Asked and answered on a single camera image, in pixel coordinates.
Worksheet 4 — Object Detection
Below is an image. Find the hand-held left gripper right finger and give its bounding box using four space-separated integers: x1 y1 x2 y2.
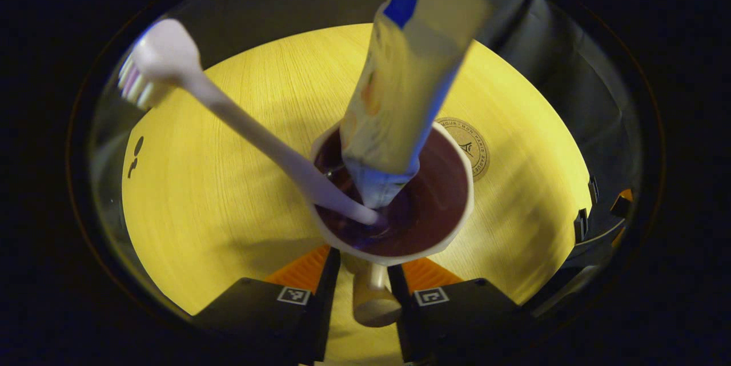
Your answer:
387 256 535 365

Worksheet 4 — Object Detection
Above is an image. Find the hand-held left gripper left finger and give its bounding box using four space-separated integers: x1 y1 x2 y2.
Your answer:
190 244 342 365

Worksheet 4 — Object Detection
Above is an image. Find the beige cup with handle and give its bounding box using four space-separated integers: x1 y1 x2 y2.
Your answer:
310 120 475 328

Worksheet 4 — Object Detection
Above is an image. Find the round brown coaster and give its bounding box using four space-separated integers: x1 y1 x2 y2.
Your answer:
435 116 491 182

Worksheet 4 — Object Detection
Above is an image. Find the white toothpaste tube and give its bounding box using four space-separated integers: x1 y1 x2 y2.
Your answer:
340 0 493 210

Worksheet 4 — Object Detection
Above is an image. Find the white toothbrush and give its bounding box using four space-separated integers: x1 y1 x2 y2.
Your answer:
117 18 380 227

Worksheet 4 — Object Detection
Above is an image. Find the black backdrop cloth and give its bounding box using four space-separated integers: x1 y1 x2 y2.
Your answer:
86 0 646 321

